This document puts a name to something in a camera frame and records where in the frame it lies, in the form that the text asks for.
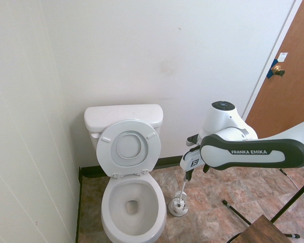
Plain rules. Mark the white paper label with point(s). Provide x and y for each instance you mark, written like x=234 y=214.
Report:
x=283 y=57

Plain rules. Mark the white toilet seat with lid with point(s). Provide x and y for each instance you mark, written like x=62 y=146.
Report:
x=129 y=146

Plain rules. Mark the dark wooden table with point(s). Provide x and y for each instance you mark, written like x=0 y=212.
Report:
x=263 y=230

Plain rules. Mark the brass door knob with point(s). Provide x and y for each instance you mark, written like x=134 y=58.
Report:
x=277 y=69

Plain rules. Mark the white toilet brush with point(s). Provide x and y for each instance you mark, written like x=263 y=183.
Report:
x=182 y=192

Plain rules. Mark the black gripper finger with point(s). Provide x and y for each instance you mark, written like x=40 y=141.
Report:
x=190 y=174
x=185 y=177

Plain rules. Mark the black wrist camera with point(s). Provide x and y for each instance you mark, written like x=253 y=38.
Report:
x=192 y=140

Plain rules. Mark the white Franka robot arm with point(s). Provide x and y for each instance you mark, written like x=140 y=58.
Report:
x=243 y=152

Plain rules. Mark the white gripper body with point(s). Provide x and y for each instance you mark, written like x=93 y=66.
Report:
x=191 y=159

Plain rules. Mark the white toilet tank lid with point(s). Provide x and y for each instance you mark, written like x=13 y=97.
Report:
x=121 y=114

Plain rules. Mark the white door frame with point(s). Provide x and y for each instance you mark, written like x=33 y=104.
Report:
x=271 y=55

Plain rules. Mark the white toilet bowl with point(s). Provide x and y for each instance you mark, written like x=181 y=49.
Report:
x=134 y=227

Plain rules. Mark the white toilet brush holder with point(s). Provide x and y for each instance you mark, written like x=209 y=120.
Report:
x=178 y=212

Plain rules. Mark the blue tape strip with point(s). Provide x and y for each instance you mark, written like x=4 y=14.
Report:
x=270 y=73

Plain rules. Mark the black camera tripod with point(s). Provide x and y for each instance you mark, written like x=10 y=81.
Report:
x=291 y=202

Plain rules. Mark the brown wooden door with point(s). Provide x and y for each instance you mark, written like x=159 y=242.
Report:
x=294 y=101

